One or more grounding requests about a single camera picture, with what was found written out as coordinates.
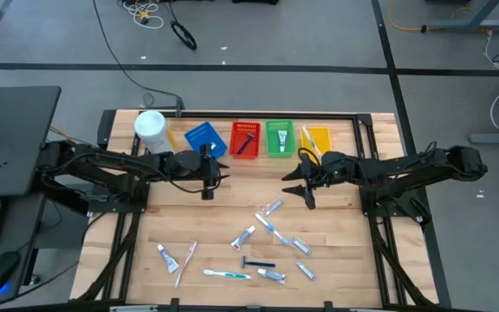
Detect red white toothbrush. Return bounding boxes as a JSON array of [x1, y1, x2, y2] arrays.
[[172, 240, 198, 289]]

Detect teal white toothbrush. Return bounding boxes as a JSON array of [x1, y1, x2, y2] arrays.
[[202, 269, 253, 281]]

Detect coiled white cable yellow plug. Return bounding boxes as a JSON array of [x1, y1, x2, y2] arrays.
[[120, 0, 165, 30]]

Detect dark keyboard desk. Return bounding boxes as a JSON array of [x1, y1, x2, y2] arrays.
[[0, 192, 48, 304]]

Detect dark blue disposable razor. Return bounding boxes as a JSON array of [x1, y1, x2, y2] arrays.
[[240, 255, 277, 270], [236, 132, 256, 156]]

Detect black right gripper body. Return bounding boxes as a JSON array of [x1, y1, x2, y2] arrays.
[[301, 150, 351, 211]]

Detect yellow plastic basket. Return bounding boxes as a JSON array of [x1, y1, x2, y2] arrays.
[[299, 126, 333, 166]]

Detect white wipes canister yellow label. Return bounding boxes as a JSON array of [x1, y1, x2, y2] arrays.
[[133, 109, 177, 155]]

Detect long black floor cable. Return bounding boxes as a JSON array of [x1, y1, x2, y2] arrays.
[[92, 0, 185, 119]]

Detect black aluminium table frame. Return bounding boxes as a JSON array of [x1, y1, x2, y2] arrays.
[[69, 107, 452, 312]]

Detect grey desk leg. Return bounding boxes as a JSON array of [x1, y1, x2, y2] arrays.
[[426, 0, 499, 34]]

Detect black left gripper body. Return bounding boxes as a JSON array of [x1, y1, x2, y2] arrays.
[[178, 145, 220, 201]]

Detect yellow floor cable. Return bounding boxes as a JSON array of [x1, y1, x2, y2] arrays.
[[387, 0, 493, 35]]

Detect blue white toothbrush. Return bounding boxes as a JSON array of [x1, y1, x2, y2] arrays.
[[301, 125, 322, 158], [255, 211, 295, 249]]

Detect blue plastic basket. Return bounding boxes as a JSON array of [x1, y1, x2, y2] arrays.
[[183, 120, 229, 159]]

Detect black cable ring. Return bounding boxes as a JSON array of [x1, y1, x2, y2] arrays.
[[170, 20, 198, 51]]

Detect dark grey desk top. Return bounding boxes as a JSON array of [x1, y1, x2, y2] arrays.
[[0, 85, 62, 198]]

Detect grey desk foot bar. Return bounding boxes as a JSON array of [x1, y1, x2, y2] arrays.
[[468, 132, 499, 146]]

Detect green plastic basket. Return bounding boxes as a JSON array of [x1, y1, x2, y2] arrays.
[[264, 119, 297, 158]]

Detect black computer mouse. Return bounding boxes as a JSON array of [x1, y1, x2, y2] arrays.
[[0, 250, 22, 296]]

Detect red plastic basket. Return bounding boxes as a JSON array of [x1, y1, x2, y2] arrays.
[[229, 120, 262, 160]]

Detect yellow wires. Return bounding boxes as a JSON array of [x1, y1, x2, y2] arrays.
[[49, 125, 86, 146]]

